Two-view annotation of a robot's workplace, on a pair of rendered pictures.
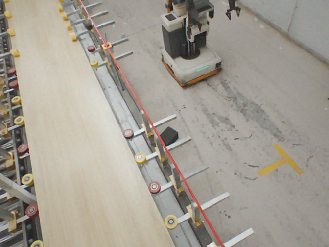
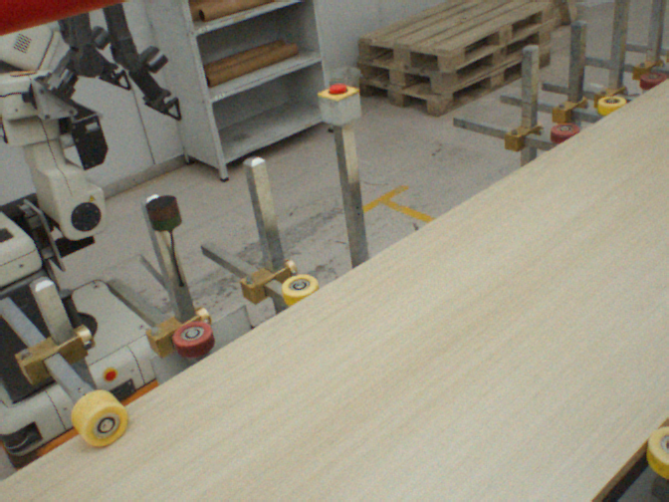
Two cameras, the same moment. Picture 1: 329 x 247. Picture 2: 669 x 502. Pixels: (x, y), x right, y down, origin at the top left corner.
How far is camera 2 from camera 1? 3.13 m
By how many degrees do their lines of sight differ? 76
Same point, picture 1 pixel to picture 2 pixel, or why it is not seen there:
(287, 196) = (458, 192)
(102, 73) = not seen: hidden behind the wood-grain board
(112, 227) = not seen: outside the picture
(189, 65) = (128, 322)
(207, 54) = (80, 298)
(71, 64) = (331, 350)
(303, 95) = (215, 203)
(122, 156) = (631, 118)
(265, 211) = not seen: hidden behind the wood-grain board
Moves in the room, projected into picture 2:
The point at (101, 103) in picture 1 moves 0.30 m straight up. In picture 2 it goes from (503, 195) to (503, 80)
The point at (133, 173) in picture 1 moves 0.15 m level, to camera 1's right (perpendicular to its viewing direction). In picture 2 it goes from (654, 99) to (618, 86)
